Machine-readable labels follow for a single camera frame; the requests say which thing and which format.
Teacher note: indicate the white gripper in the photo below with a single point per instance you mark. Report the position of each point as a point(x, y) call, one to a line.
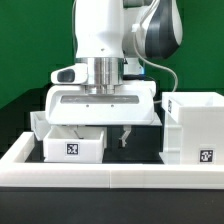
point(131, 104)

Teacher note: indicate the white front drawer tray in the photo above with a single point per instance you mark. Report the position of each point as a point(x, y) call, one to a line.
point(61, 145)

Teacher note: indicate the white drawer tray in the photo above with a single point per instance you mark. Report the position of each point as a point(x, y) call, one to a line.
point(61, 145)
point(39, 124)

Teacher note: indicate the white drawer cabinet box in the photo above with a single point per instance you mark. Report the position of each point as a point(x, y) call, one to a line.
point(193, 128)

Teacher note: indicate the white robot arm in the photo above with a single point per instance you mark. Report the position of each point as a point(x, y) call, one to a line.
point(105, 86)

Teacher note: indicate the white rear drawer tray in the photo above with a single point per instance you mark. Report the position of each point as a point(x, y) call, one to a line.
point(39, 124)

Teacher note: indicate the white U-shaped border fence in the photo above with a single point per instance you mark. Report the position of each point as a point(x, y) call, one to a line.
point(15, 171)

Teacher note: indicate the white marker base plate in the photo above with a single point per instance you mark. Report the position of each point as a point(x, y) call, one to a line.
point(157, 121)

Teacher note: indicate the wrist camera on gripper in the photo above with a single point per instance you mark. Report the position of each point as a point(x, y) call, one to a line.
point(72, 75)

